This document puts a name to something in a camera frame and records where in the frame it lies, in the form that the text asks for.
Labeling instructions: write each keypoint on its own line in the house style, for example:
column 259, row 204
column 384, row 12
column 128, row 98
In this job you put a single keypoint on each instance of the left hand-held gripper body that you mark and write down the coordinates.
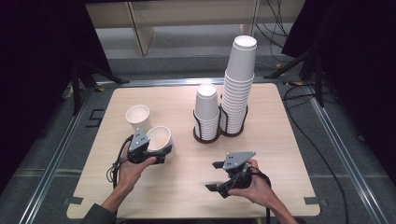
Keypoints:
column 139, row 143

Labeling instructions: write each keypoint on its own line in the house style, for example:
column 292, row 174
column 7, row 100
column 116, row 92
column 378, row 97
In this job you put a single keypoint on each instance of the white paper cup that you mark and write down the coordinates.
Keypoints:
column 158, row 138
column 138, row 116

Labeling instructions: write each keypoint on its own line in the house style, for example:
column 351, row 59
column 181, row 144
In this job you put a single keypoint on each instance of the person's right hand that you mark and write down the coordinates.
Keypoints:
column 258, row 189

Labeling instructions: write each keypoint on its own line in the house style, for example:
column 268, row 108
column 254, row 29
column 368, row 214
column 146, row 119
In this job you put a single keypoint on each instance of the black metal stand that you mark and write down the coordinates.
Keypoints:
column 317, row 81
column 76, row 87

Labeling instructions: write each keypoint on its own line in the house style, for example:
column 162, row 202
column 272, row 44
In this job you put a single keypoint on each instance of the black curtain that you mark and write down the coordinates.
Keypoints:
column 351, row 62
column 37, row 77

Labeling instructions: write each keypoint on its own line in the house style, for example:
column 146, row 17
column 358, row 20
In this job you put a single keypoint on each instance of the metal floor rail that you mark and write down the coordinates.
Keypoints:
column 348, row 161
column 174, row 82
column 53, row 161

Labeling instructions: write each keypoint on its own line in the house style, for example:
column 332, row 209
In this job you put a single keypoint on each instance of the person's left hand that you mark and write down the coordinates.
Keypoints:
column 129, row 174

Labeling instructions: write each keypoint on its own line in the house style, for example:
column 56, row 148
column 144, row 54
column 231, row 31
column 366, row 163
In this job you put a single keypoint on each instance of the dark brown round cup holder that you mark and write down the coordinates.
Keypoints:
column 232, row 135
column 205, row 141

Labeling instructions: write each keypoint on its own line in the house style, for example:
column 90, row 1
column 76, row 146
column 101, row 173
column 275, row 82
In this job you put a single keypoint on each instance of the person's dark clothing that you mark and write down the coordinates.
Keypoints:
column 98, row 216

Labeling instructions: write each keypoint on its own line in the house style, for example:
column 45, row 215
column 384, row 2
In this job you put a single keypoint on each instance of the stack of white paper cups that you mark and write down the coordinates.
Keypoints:
column 238, row 93
column 206, row 109

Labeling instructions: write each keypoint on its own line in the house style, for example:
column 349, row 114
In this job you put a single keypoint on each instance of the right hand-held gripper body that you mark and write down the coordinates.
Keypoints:
column 236, row 160

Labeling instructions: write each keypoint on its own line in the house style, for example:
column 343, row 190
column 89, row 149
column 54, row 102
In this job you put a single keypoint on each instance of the light wooden shelf unit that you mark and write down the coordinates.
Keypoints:
column 143, row 31

